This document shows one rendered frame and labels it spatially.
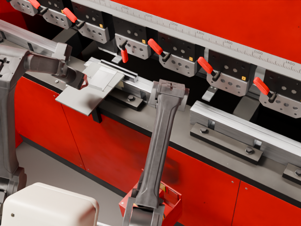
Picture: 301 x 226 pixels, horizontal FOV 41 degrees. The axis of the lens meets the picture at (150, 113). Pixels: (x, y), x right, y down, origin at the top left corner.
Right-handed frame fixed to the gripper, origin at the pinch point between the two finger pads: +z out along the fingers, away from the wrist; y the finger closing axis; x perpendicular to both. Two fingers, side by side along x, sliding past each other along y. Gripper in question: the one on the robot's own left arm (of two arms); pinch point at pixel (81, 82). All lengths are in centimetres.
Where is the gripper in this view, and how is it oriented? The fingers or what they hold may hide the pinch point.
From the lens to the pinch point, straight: 167.1
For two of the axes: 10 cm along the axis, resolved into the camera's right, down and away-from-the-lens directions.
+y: -8.4, -3.8, 3.8
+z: 3.3, 1.8, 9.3
